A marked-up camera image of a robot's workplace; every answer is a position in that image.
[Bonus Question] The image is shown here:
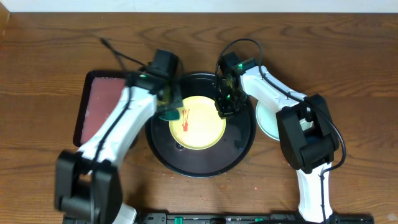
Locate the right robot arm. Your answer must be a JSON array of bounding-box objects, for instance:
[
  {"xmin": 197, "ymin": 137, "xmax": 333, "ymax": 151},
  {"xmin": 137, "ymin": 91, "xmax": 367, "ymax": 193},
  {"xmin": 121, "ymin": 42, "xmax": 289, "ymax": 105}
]
[{"xmin": 215, "ymin": 57, "xmax": 344, "ymax": 223}]

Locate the light blue plate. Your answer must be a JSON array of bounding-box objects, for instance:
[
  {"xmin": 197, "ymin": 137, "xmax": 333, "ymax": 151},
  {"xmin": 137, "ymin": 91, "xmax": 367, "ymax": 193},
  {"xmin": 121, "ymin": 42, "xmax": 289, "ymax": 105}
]
[{"xmin": 256, "ymin": 98, "xmax": 298, "ymax": 141}]

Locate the yellow plate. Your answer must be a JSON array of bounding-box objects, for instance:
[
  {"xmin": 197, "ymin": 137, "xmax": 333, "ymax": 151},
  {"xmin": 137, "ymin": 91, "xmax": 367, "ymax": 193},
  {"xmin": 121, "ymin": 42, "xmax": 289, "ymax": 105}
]
[{"xmin": 169, "ymin": 96, "xmax": 226, "ymax": 151}]

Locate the green yellow sponge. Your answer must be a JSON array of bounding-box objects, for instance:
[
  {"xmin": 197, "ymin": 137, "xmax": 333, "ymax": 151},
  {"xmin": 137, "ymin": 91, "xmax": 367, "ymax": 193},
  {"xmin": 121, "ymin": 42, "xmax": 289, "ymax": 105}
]
[{"xmin": 159, "ymin": 108, "xmax": 180, "ymax": 121}]

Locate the rectangular red black tray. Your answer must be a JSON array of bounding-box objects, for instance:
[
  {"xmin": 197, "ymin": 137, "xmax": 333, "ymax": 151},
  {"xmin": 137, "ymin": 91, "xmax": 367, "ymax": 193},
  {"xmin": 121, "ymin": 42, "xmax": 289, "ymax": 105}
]
[{"xmin": 73, "ymin": 70, "xmax": 125, "ymax": 147}]

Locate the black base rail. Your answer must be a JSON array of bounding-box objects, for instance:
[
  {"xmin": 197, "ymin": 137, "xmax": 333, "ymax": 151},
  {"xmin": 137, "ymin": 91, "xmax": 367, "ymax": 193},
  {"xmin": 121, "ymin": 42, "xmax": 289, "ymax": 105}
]
[{"xmin": 133, "ymin": 213, "xmax": 374, "ymax": 224}]

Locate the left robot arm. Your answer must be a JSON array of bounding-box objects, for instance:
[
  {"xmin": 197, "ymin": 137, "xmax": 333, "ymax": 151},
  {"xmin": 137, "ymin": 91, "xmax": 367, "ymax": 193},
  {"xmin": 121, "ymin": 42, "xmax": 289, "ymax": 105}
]
[{"xmin": 54, "ymin": 72, "xmax": 182, "ymax": 223}]

